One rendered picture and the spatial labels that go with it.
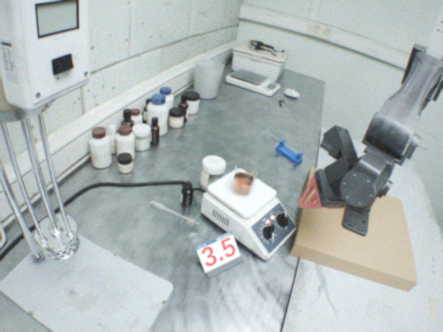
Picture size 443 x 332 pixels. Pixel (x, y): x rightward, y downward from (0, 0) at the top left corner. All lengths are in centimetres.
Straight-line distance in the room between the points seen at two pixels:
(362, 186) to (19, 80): 42
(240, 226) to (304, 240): 15
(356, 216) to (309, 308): 29
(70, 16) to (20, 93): 7
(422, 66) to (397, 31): 144
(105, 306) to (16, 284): 19
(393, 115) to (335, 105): 163
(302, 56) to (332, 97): 35
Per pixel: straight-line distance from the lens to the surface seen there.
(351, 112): 212
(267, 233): 62
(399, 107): 50
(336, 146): 55
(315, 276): 66
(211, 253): 60
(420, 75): 59
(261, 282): 61
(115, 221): 68
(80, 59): 27
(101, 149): 79
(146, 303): 55
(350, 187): 44
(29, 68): 23
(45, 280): 61
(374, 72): 206
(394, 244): 80
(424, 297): 81
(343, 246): 69
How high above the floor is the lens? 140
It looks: 36 degrees down
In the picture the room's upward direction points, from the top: 11 degrees clockwise
